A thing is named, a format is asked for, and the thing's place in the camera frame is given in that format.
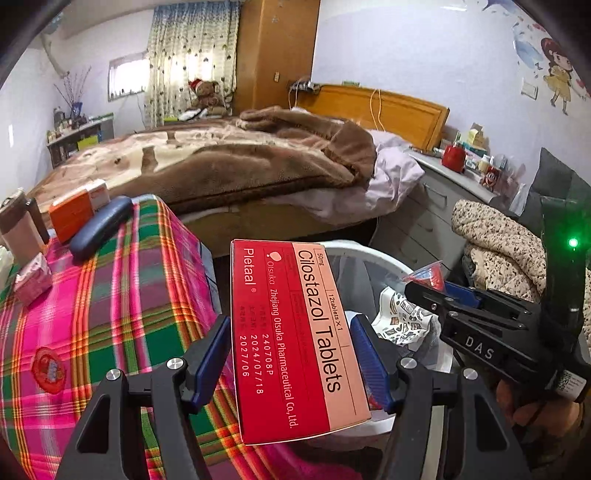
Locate crumpled patterned paper cup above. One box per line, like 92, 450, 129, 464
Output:
373, 286, 439, 347

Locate brown travel mug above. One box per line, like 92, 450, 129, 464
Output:
0, 188, 49, 261

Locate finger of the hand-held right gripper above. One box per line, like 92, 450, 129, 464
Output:
444, 281, 534, 320
404, 280, 455, 324

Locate orange cardboard box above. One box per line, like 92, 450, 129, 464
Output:
48, 187, 100, 243

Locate cartoon girl wall sticker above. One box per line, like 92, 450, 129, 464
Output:
540, 37, 583, 116

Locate dark grey cushion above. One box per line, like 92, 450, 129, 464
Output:
522, 148, 583, 217

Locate red plastic wrapper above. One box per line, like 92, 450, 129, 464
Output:
403, 261, 446, 291

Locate person's right hand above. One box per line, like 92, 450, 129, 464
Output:
496, 378, 583, 435

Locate wooden wardrobe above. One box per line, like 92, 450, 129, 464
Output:
233, 0, 321, 116

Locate brown fleece blanket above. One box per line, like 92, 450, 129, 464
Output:
28, 108, 377, 208

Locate white and orange box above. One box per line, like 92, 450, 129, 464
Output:
83, 179, 112, 213

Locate white plastic trash bin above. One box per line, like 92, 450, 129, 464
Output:
318, 240, 455, 439

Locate red mug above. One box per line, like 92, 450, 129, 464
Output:
442, 143, 466, 174

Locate dry branches in vase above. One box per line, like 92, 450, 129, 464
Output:
53, 67, 93, 123

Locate wooden bed headboard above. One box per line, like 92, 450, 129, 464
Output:
295, 84, 451, 151

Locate white nightstand with drawers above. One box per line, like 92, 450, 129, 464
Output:
369, 150, 504, 282

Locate floral padded quilt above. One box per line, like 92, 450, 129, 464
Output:
451, 198, 591, 337

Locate brown teddy bear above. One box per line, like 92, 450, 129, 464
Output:
188, 78, 222, 116

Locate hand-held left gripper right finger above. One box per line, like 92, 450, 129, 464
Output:
349, 315, 532, 480

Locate pale pink bed sheet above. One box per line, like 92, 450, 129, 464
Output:
288, 129, 426, 220

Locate plaid tablecloth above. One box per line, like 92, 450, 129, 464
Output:
0, 196, 365, 480

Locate small window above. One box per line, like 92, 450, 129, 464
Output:
108, 53, 151, 102

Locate yellow tissue box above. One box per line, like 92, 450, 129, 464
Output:
464, 124, 489, 153

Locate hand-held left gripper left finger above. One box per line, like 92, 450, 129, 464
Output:
58, 315, 232, 480

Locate red cartoon print cup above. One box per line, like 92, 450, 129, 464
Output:
480, 165, 504, 192

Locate grey shelf with bottles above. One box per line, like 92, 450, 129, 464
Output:
46, 115, 115, 169

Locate pink tissue packet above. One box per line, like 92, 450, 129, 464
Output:
13, 253, 52, 305

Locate patterned curtain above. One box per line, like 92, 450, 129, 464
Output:
143, 2, 243, 130

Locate dark blue glasses case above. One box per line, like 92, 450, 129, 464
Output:
69, 196, 134, 261

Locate red medicine box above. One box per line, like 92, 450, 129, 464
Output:
231, 239, 373, 446

